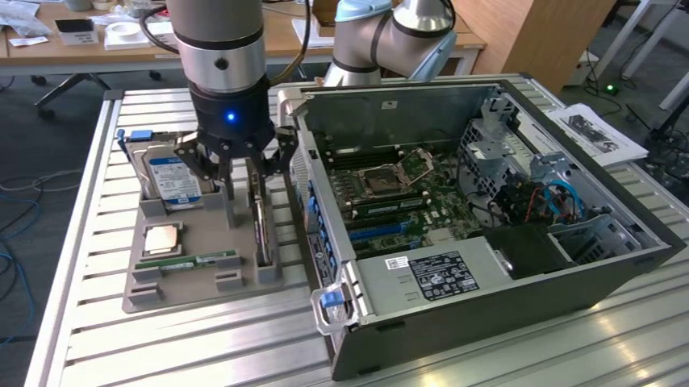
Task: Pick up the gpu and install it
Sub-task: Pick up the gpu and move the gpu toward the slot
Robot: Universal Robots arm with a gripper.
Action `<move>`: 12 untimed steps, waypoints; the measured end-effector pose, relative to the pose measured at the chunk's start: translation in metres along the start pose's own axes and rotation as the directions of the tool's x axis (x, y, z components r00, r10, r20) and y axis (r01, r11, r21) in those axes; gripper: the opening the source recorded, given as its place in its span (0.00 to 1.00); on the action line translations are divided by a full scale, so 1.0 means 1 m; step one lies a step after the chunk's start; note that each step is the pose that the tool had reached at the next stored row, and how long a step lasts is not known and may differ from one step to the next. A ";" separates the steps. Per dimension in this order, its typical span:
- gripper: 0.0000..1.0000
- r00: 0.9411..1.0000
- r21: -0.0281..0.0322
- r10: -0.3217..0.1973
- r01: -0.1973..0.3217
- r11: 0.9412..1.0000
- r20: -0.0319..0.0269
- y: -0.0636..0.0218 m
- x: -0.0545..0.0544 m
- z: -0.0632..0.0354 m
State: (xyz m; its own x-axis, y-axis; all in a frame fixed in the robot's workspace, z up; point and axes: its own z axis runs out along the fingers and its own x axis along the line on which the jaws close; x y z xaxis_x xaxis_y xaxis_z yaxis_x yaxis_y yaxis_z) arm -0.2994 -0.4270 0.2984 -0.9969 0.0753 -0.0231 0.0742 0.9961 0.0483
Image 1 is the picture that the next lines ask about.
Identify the black chair base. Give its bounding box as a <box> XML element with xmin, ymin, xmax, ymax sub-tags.
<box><xmin>32</xmin><ymin>72</ymin><xmax>164</xmax><ymax>119</ymax></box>

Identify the green motherboard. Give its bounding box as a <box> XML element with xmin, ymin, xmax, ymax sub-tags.
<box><xmin>320</xmin><ymin>135</ymin><xmax>486</xmax><ymax>259</ymax></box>

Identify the open black PC case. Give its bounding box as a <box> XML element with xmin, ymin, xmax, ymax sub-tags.
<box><xmin>275</xmin><ymin>78</ymin><xmax>689</xmax><ymax>382</ymax></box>

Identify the brown cardboard box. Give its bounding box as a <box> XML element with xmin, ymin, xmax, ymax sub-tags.
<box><xmin>312</xmin><ymin>0</ymin><xmax>339</xmax><ymax>28</ymax></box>

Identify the metal disk bay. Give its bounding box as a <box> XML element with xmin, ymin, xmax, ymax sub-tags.
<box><xmin>547</xmin><ymin>213</ymin><xmax>645</xmax><ymax>265</ymax></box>

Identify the blue wire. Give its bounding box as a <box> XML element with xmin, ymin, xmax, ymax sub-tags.
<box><xmin>542</xmin><ymin>181</ymin><xmax>586</xmax><ymax>223</ymax></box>

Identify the printed paper stack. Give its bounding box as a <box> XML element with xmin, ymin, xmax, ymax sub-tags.
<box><xmin>543</xmin><ymin>102</ymin><xmax>651</xmax><ymax>168</ymax></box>

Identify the flat white box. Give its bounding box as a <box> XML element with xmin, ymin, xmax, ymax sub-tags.
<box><xmin>103</xmin><ymin>30</ymin><xmax>152</xmax><ymax>52</ymax></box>

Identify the blue floor cable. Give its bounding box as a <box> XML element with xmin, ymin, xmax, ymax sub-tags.
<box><xmin>0</xmin><ymin>193</ymin><xmax>44</xmax><ymax>346</ymax></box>

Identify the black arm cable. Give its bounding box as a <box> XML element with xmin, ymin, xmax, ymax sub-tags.
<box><xmin>137</xmin><ymin>0</ymin><xmax>314</xmax><ymax>88</ymax></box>

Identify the metal disk bay cage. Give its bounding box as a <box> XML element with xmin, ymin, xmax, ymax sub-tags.
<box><xmin>459</xmin><ymin>94</ymin><xmax>539</xmax><ymax>194</ymax></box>

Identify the clear plastic bag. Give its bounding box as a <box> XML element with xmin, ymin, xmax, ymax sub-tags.
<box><xmin>0</xmin><ymin>0</ymin><xmax>53</xmax><ymax>36</ymax></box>

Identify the white floor cable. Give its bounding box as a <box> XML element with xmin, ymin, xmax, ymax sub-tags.
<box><xmin>0</xmin><ymin>169</ymin><xmax>81</xmax><ymax>194</ymax></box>

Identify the plain white box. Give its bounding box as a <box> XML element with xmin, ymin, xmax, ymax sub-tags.
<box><xmin>147</xmin><ymin>20</ymin><xmax>179</xmax><ymax>48</ymax></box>

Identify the white label card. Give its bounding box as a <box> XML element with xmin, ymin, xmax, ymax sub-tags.
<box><xmin>6</xmin><ymin>35</ymin><xmax>49</xmax><ymax>48</ymax></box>

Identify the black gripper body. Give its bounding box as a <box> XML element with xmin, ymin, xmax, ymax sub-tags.
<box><xmin>187</xmin><ymin>78</ymin><xmax>275</xmax><ymax>152</ymax></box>

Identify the wooden cabinet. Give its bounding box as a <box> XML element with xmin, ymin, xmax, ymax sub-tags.
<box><xmin>472</xmin><ymin>0</ymin><xmax>618</xmax><ymax>93</ymax></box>

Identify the white paper stack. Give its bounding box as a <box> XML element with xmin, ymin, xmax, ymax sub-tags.
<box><xmin>291</xmin><ymin>18</ymin><xmax>338</xmax><ymax>50</ymax></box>

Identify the white desk frame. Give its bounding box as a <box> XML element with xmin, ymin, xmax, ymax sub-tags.
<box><xmin>591</xmin><ymin>0</ymin><xmax>689</xmax><ymax>81</ymax></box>

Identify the black cable bundle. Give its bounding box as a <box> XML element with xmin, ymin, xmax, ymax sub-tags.
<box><xmin>467</xmin><ymin>183</ymin><xmax>534</xmax><ymax>227</ymax></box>

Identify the CPU socket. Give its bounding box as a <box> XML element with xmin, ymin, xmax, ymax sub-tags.
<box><xmin>358</xmin><ymin>164</ymin><xmax>403</xmax><ymax>195</ymax></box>

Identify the wooden desk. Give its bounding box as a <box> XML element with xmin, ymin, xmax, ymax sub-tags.
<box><xmin>0</xmin><ymin>0</ymin><xmax>488</xmax><ymax>77</ymax></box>

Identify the black tripod stand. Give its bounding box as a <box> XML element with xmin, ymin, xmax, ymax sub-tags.
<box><xmin>626</xmin><ymin>90</ymin><xmax>689</xmax><ymax>178</ymax></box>

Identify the black fan shroud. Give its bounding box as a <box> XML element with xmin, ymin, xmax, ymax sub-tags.
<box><xmin>480</xmin><ymin>223</ymin><xmax>573</xmax><ymax>281</ymax></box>

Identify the blue expansion slot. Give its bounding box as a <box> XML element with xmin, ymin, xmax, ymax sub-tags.
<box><xmin>347</xmin><ymin>220</ymin><xmax>410</xmax><ymax>243</ymax></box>

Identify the white box with black top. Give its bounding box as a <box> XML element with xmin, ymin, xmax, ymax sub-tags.
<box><xmin>53</xmin><ymin>18</ymin><xmax>100</xmax><ymax>47</ymax></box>

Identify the grey power supply unit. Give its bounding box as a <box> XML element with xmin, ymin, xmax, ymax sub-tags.
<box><xmin>354</xmin><ymin>235</ymin><xmax>521</xmax><ymax>318</ymax></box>

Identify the grey parts rack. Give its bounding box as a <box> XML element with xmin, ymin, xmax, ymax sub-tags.
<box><xmin>120</xmin><ymin>152</ymin><xmax>286</xmax><ymax>315</ymax></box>

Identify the black Nvidia graphics card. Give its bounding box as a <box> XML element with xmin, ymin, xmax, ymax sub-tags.
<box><xmin>244</xmin><ymin>155</ymin><xmax>276</xmax><ymax>269</ymax></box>

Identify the white tape roll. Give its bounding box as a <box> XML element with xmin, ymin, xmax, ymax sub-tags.
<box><xmin>105</xmin><ymin>22</ymin><xmax>144</xmax><ymax>41</ymax></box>

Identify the white power box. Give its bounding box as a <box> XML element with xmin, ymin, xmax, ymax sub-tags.
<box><xmin>569</xmin><ymin>50</ymin><xmax>599</xmax><ymax>88</ymax></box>

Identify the hard disk with blue label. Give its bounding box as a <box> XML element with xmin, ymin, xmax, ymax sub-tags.
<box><xmin>115</xmin><ymin>127</ymin><xmax>217</xmax><ymax>211</ymax></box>

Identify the silver CPU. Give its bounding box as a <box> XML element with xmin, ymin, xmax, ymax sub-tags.
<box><xmin>140</xmin><ymin>223</ymin><xmax>183</xmax><ymax>256</ymax></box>

